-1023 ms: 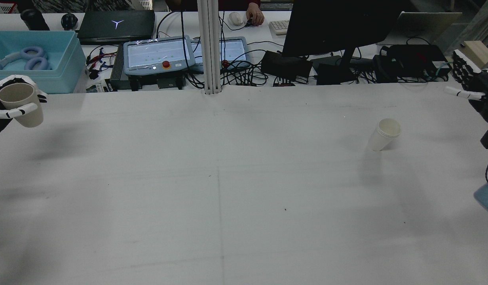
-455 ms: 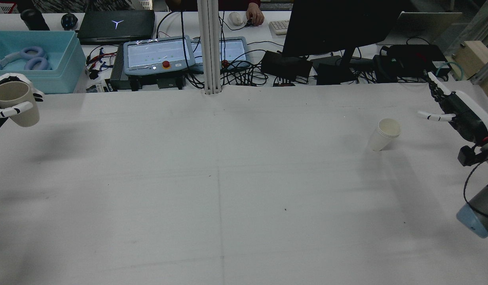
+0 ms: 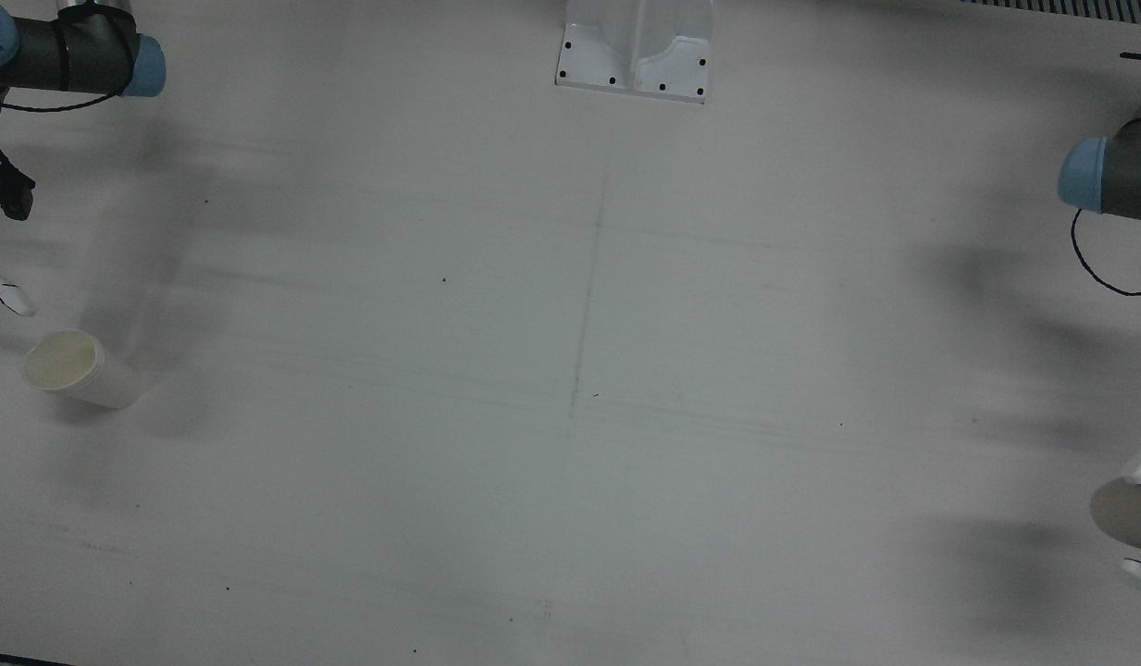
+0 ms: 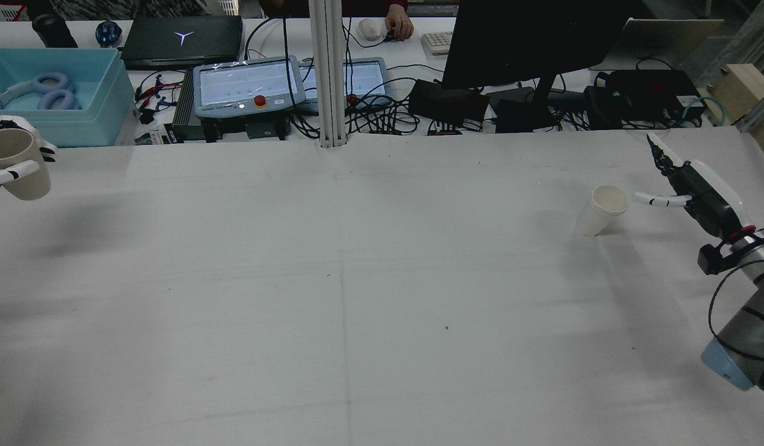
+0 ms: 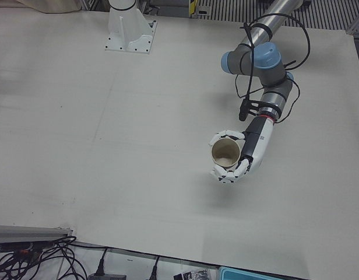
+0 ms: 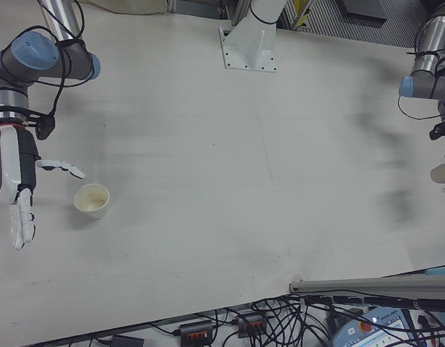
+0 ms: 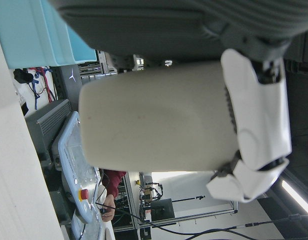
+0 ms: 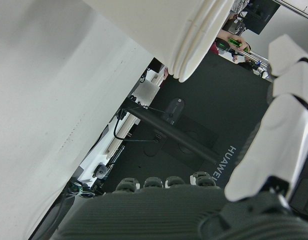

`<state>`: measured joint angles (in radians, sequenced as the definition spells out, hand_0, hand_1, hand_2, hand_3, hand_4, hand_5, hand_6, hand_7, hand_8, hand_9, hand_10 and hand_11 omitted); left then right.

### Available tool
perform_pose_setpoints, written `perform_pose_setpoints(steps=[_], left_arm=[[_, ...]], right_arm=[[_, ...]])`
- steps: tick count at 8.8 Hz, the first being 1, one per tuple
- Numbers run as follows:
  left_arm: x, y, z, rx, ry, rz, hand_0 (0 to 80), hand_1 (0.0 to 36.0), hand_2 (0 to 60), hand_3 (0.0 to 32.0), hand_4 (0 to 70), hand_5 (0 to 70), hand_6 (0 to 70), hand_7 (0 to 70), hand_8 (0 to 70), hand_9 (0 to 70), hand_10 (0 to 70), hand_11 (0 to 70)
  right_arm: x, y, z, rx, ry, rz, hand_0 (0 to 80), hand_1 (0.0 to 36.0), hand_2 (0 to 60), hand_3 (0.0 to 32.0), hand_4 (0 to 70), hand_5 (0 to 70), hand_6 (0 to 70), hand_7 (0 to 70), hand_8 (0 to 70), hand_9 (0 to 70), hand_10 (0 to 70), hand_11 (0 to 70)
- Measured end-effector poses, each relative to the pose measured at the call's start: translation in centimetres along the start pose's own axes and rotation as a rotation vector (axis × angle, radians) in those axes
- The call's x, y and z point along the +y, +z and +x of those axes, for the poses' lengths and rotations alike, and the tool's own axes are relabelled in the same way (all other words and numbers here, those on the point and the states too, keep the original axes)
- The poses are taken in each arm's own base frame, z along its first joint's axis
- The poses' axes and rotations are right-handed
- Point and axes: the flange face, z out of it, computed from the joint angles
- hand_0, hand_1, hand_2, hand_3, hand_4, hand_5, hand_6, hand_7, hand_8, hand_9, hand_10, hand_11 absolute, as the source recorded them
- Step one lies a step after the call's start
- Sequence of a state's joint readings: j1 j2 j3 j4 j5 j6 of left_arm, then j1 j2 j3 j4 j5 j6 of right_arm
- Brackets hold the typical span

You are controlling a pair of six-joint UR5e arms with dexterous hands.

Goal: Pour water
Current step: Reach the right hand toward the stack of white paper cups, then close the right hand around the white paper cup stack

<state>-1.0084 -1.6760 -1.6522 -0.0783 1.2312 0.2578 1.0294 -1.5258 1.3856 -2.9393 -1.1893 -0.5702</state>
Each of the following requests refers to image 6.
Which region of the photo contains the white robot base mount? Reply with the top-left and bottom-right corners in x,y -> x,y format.
217,0 -> 287,74

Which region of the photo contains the white paper cup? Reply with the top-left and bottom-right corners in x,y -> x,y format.
74,183 -> 111,220

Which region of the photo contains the black ribbed floor mat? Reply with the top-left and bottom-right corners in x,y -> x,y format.
308,0 -> 431,48

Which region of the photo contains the small black power brick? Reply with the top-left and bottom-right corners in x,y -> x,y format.
110,334 -> 144,347

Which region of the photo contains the black adapter with orange ports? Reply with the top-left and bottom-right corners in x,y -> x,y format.
235,313 -> 269,338
173,320 -> 215,341

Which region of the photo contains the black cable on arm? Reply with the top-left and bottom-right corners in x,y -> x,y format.
397,16 -> 445,121
34,0 -> 89,119

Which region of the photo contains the teach pendant with red button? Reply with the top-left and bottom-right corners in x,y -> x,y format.
329,307 -> 425,347

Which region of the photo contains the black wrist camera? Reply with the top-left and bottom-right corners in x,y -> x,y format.
35,114 -> 57,141
429,121 -> 445,142

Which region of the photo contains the beige cup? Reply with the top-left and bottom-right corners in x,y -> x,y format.
430,163 -> 445,184

